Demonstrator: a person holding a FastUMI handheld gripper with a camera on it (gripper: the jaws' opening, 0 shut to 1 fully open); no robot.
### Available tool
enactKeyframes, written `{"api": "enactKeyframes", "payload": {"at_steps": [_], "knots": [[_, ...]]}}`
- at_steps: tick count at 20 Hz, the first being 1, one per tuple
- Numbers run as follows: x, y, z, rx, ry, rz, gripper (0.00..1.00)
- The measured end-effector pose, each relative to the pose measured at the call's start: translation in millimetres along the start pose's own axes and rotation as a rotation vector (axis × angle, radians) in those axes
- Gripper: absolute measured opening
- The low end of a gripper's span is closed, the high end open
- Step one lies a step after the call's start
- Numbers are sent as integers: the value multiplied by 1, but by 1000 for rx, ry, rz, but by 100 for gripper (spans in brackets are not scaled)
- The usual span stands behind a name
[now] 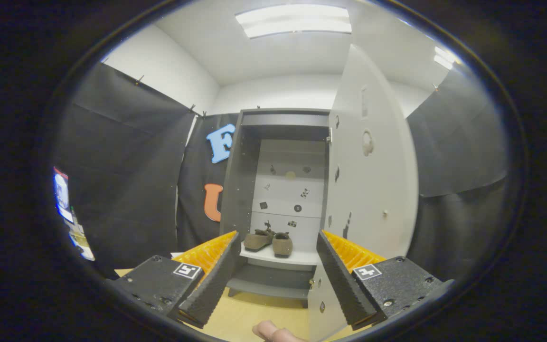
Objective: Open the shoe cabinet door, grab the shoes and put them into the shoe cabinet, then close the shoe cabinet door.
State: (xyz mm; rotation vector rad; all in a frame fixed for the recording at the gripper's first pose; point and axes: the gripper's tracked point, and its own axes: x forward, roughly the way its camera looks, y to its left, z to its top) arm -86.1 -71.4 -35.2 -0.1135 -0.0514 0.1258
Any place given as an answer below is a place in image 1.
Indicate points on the grey shoe cabinet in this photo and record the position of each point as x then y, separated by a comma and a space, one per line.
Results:
240, 190

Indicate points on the clear plastic bottle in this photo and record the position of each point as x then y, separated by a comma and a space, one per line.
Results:
73, 217

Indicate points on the small ceiling light panel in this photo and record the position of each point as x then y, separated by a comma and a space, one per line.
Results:
444, 58

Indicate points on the black backdrop cloth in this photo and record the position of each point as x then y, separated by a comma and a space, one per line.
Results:
126, 166

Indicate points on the white shoe cabinet door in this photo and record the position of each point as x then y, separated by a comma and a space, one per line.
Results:
378, 190

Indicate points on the computer monitor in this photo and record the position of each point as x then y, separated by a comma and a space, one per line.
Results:
62, 192

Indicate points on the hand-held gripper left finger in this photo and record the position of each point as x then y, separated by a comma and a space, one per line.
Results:
212, 285

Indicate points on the stack of papers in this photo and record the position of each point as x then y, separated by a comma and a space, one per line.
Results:
81, 242

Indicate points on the brown fuzzy shoe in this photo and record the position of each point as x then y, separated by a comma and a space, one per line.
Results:
283, 244
257, 241

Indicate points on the large ceiling light panel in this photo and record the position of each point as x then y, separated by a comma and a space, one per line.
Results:
295, 21

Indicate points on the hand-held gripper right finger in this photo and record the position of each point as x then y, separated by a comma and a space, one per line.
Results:
342, 285

